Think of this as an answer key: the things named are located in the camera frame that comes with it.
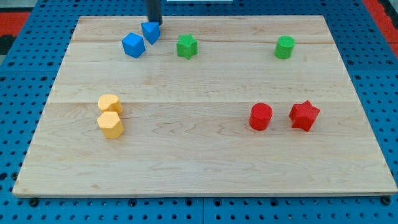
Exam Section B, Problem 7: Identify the blue triangle block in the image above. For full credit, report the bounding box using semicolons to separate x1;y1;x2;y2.
141;22;160;45

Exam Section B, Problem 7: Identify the wooden board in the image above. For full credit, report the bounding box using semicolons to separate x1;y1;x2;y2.
13;16;397;198

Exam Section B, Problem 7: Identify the yellow heart block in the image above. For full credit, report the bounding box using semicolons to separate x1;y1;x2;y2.
98;94;123;114

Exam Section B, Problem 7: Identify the red star block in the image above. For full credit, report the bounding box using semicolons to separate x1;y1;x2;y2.
289;100;321;132

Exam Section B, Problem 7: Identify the green cylinder block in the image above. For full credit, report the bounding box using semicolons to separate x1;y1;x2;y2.
274;35;295;59

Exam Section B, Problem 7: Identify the red cylinder block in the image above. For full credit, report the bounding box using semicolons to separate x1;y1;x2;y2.
249;103;273;131

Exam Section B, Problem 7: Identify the green star block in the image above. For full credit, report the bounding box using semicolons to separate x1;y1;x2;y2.
177;34;198;60

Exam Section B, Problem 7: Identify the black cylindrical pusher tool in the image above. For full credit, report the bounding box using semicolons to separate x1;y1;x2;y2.
144;0;162;26

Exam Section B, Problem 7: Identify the blue cube block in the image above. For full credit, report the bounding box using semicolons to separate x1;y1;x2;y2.
122;32;146;58

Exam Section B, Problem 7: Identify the yellow hexagon block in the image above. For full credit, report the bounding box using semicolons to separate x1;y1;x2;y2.
97;111;124;139

